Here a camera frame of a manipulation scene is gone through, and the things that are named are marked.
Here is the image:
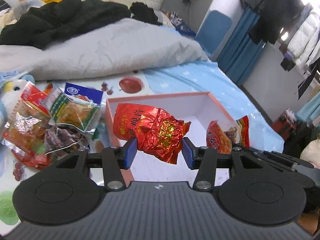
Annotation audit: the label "red round-pattern snack packet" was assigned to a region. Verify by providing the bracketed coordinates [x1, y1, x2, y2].
[205, 115, 251, 155]

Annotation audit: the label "red foil tea packet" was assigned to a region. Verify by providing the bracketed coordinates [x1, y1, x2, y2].
[113, 103, 191, 164]

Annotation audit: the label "white dark seafood snack packet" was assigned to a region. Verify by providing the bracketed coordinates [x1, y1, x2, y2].
[44, 126, 83, 154]

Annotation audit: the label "green pickled snack packet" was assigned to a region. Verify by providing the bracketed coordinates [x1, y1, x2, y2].
[45, 86, 100, 133]

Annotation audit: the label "red clear dried snack bag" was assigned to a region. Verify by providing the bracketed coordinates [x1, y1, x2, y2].
[2, 80, 52, 156]

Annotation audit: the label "blue spicy strips packet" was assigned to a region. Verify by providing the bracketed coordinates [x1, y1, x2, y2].
[65, 82, 103, 105]

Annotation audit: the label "pink cardboard box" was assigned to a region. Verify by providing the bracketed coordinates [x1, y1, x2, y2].
[105, 92, 236, 185]

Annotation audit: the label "blue curtain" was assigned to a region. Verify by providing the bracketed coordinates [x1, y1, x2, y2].
[216, 8, 264, 86]

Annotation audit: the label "grey duvet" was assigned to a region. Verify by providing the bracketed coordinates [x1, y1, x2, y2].
[1, 18, 208, 81]

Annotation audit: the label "blue white plush bird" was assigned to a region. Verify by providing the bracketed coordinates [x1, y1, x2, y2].
[1, 74, 35, 127]

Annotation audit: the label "black clothing pile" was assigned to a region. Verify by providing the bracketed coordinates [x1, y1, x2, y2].
[1, 0, 161, 50]

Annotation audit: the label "hanging clothes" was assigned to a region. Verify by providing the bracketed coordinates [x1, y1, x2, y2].
[244, 0, 319, 96]

